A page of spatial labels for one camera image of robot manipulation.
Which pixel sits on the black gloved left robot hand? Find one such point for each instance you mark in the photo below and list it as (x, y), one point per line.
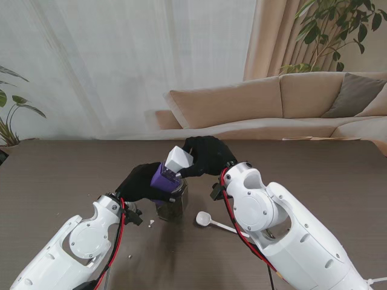
(136, 184)

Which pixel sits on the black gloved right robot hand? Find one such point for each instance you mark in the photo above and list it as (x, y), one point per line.
(211, 157)

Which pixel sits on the purple square coffee jar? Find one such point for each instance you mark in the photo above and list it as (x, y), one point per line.
(161, 181)

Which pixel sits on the white square jar lid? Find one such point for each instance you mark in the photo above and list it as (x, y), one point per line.
(178, 158)

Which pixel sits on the glass jar of coffee beans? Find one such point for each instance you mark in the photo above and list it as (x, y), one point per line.
(173, 208)

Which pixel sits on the white plastic measuring spoon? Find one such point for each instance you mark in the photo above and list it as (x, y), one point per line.
(203, 218)

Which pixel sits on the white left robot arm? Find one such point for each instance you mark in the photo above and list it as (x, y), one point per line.
(78, 247)

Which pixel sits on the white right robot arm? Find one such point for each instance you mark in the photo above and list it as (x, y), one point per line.
(287, 229)

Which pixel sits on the beige sofa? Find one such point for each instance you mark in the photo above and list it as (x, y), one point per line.
(242, 105)

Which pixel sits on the white sheer curtain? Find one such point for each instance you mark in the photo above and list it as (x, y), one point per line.
(106, 66)

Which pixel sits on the beige pleated curtain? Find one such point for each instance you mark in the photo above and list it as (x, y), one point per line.
(272, 39)

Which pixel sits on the black flat device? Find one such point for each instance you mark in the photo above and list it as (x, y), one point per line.
(3, 157)

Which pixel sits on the broad leaf green houseplant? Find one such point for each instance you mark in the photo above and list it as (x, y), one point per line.
(9, 133)

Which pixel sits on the grey sofa cushion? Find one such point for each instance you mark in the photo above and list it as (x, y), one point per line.
(353, 96)

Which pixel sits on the tall dark green leafy plant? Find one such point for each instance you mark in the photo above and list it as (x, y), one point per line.
(320, 30)

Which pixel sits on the beige sofa cushion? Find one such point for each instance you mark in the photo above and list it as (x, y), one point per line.
(376, 107)

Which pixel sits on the white zip tie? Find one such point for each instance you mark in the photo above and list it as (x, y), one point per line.
(376, 281)

